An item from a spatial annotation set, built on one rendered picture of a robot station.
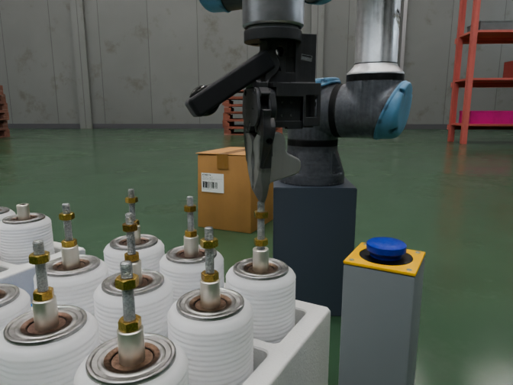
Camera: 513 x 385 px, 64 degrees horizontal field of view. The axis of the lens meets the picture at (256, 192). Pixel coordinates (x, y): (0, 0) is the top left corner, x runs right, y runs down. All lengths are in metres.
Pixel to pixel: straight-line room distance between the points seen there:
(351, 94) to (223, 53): 9.73
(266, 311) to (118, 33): 10.80
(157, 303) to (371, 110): 0.56
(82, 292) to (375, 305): 0.37
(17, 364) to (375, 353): 0.34
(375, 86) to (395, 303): 0.52
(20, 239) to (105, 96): 10.37
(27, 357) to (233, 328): 0.19
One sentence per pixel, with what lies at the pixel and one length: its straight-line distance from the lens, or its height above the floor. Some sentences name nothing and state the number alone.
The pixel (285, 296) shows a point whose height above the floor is 0.23.
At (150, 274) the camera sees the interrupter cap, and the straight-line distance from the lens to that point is 0.56.
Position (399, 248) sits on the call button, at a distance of 0.44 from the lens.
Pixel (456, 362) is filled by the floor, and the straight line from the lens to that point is 0.92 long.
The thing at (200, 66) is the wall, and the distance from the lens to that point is 10.61.
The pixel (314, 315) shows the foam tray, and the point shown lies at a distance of 0.61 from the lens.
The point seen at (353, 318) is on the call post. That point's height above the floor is 0.25.
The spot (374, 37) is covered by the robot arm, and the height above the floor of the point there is 0.60.
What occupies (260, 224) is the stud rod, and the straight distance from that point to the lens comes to 0.55.
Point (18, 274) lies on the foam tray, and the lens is 0.87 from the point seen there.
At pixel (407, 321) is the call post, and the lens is 0.44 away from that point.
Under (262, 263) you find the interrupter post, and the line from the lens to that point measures 0.56.
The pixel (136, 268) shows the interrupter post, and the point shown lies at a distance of 0.53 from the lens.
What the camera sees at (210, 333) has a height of 0.24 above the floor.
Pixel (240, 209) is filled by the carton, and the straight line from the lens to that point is 1.58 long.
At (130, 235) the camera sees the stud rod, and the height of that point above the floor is 0.31.
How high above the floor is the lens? 0.46
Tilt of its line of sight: 11 degrees down
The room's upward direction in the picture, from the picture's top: straight up
